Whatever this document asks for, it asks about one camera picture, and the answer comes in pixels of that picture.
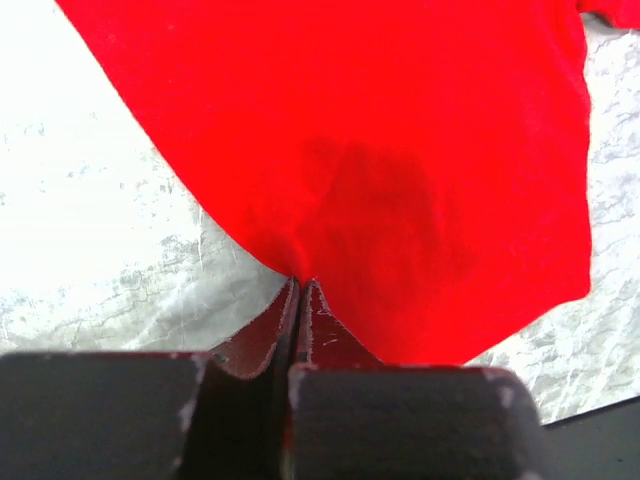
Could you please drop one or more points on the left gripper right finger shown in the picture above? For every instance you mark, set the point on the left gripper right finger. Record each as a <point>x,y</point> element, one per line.
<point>356,417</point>

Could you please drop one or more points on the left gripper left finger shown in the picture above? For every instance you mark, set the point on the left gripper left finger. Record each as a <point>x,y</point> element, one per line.
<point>216,414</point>

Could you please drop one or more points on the red t shirt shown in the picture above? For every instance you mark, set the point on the red t shirt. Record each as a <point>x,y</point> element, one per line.
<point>424,161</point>

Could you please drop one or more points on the black base crossbar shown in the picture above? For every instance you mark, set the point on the black base crossbar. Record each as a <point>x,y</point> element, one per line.
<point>602,444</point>

